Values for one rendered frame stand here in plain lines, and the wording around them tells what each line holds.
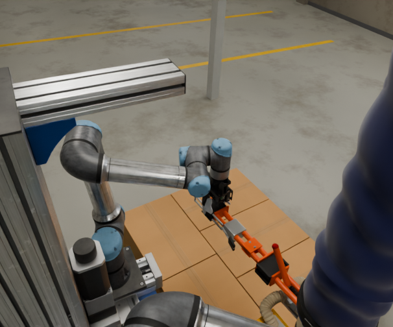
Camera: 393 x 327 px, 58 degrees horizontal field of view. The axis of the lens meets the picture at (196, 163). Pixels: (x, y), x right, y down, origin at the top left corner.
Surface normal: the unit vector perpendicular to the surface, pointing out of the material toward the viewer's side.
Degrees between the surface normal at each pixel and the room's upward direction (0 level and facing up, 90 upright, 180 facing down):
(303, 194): 0
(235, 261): 0
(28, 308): 90
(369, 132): 86
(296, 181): 0
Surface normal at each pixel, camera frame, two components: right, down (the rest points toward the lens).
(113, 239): 0.04, -0.68
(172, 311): 0.50, -0.60
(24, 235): 0.44, 0.58
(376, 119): -0.96, -0.07
